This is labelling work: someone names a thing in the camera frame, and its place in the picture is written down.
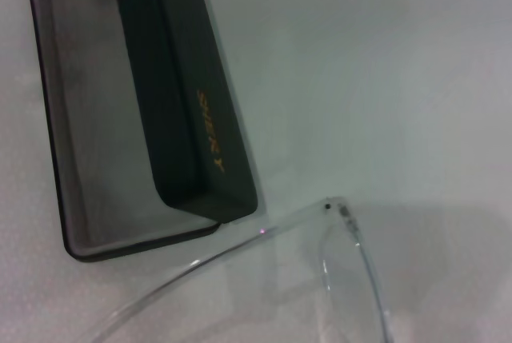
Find black glasses case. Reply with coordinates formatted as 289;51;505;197
22;0;259;265

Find clear frame glasses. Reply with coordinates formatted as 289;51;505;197
75;194;392;343

